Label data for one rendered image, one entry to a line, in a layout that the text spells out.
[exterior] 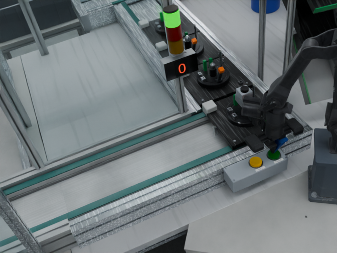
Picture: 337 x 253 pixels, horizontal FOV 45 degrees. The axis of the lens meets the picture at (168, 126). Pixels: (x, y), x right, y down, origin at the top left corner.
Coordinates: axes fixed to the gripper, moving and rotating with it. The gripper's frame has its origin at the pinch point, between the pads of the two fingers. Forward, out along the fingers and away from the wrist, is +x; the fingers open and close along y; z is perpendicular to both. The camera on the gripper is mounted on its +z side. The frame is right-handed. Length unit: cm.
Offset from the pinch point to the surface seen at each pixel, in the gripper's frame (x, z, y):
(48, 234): 5, 6, 77
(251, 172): 4.7, -3.3, 10.2
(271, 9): 13, 93, -61
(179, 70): -18.7, 30.4, 18.2
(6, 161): 16, 57, 89
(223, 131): 3.8, 17.1, 9.5
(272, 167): 5.9, -3.9, 2.7
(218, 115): 3.8, 25.7, 6.8
